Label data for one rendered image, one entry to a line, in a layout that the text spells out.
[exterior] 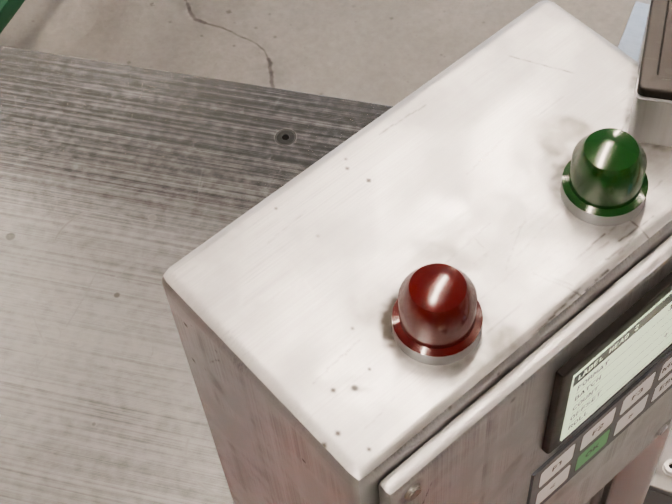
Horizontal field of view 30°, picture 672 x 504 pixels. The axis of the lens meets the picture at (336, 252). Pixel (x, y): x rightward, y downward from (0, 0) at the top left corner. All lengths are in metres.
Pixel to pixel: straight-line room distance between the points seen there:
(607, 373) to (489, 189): 0.07
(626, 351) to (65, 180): 0.90
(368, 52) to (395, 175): 2.04
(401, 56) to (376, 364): 2.08
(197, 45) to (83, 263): 1.34
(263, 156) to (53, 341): 0.27
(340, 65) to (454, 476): 2.06
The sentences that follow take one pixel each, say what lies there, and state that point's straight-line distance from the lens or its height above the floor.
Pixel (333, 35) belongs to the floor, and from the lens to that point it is 2.47.
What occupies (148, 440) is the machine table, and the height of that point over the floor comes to 0.83.
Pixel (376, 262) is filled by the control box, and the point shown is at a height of 1.48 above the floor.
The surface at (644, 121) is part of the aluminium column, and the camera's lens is 0.40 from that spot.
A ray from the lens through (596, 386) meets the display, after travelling 0.41.
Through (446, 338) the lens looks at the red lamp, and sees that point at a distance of 0.35.
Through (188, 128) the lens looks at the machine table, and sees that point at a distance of 1.26.
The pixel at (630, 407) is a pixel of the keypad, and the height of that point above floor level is 1.37.
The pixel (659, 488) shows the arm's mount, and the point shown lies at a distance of 0.99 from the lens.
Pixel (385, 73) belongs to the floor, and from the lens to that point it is 2.39.
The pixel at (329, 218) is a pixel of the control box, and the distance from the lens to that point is 0.39.
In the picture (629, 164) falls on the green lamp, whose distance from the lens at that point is 0.37.
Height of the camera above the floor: 1.79
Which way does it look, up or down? 56 degrees down
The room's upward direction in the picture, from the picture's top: 6 degrees counter-clockwise
